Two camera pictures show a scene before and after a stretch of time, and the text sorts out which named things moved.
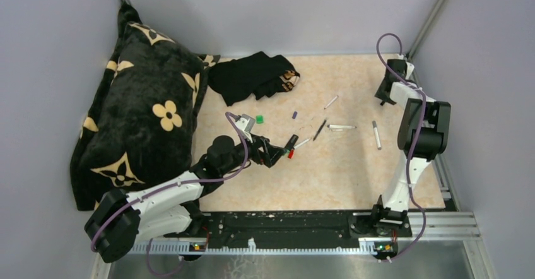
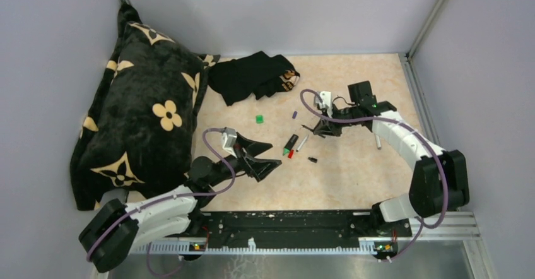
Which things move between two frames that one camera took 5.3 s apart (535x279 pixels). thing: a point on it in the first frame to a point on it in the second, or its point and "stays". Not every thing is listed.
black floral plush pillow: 138,129 stays
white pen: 375,127 stays
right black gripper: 382,97 to 328,127
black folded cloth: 263,76 stays
